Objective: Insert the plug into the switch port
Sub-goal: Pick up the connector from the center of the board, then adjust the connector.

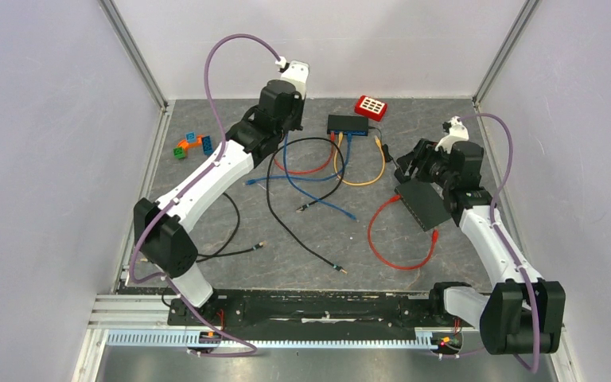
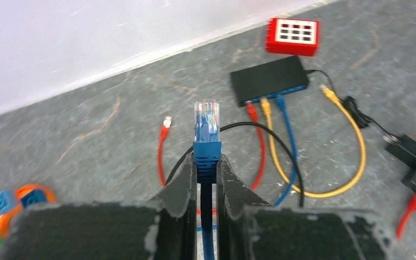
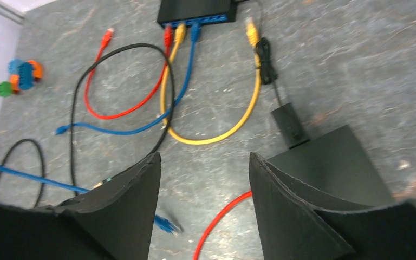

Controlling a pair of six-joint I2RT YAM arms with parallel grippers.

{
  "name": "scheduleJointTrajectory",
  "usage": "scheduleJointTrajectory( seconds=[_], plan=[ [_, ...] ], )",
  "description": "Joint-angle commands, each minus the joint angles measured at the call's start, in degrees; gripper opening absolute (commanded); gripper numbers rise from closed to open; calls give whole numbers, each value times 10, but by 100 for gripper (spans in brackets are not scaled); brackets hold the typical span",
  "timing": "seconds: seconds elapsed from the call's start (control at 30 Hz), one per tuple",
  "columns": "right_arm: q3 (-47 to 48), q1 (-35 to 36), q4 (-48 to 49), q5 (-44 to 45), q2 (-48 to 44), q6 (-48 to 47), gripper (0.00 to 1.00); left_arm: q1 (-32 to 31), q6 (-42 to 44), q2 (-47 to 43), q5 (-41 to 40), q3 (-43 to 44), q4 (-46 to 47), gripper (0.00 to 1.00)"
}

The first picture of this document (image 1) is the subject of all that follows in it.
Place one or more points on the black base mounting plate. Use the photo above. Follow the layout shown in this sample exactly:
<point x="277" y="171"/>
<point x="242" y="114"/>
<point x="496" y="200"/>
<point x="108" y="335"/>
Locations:
<point x="324" y="315"/>

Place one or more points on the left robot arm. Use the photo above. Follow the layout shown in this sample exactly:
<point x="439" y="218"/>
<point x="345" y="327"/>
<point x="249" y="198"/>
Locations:
<point x="162" y="227"/>

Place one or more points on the black network switch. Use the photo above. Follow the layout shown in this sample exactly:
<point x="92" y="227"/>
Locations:
<point x="348" y="124"/>

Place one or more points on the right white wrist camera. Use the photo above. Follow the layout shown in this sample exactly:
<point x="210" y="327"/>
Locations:
<point x="455" y="131"/>

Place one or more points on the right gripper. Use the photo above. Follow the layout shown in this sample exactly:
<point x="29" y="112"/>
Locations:
<point x="420" y="158"/>

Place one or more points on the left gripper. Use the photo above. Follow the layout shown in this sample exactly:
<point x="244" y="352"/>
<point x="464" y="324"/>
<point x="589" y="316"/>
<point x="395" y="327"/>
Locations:
<point x="299" y="103"/>

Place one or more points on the red keypad box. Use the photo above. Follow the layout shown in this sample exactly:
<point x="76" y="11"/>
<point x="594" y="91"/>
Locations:
<point x="370" y="108"/>

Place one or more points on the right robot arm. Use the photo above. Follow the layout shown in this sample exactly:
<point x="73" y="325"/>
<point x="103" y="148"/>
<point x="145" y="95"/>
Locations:
<point x="523" y="313"/>

